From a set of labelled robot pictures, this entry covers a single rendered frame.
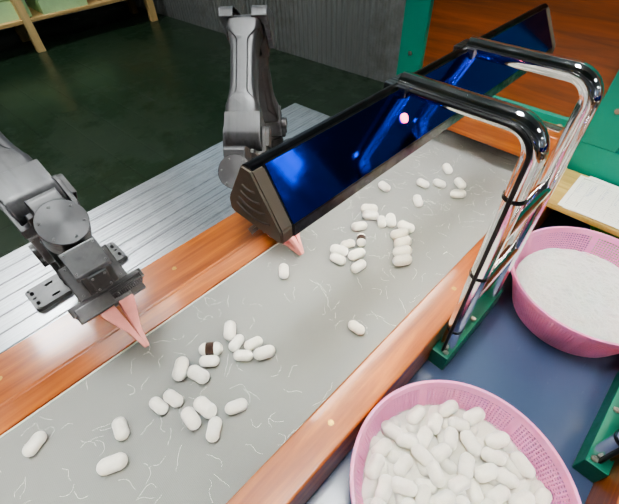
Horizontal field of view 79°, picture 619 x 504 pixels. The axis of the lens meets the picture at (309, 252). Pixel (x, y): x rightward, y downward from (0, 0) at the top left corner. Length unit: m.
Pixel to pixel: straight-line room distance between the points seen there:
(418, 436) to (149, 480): 0.36
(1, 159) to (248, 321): 0.42
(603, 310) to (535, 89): 0.50
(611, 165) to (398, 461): 0.77
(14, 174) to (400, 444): 0.63
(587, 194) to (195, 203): 0.91
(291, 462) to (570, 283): 0.58
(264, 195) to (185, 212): 0.70
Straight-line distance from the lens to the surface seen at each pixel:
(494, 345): 0.77
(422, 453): 0.58
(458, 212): 0.90
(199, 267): 0.74
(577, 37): 1.00
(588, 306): 0.83
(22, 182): 0.63
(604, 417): 0.74
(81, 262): 0.52
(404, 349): 0.62
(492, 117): 0.43
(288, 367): 0.62
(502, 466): 0.63
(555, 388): 0.78
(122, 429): 0.63
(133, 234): 1.01
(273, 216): 0.34
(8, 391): 0.74
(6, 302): 1.02
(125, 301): 0.58
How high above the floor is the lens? 1.30
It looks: 47 degrees down
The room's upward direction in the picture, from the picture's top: 3 degrees counter-clockwise
